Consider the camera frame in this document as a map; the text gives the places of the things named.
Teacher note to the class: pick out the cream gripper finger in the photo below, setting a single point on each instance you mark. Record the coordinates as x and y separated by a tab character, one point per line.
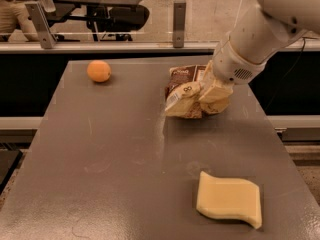
215	90
208	75

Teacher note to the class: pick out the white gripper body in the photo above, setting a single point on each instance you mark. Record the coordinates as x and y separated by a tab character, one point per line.
232	66

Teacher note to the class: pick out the brown chip bag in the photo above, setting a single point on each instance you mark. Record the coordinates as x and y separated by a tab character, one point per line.
183	91

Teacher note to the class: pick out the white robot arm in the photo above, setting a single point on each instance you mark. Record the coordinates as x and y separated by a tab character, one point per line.
242	54

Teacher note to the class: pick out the yellow sponge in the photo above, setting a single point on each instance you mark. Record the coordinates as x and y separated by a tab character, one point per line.
229	198

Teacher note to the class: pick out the black office chair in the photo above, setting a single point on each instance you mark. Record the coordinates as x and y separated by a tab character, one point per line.
116	21

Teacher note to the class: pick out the orange fruit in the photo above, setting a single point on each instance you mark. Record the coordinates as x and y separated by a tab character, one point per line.
99	71

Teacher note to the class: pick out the dark background desk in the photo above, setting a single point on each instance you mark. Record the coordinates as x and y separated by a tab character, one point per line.
77	9

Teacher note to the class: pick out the seated person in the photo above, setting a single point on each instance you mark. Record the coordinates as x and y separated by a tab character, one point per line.
13	13

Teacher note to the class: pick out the middle metal glass bracket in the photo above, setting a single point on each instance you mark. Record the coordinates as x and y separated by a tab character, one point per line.
179	14

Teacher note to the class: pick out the metal glass bracket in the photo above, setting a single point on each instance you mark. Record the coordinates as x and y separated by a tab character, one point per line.
40	23
179	14

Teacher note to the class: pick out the left metal glass bracket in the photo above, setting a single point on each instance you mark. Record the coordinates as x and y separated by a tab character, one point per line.
40	23

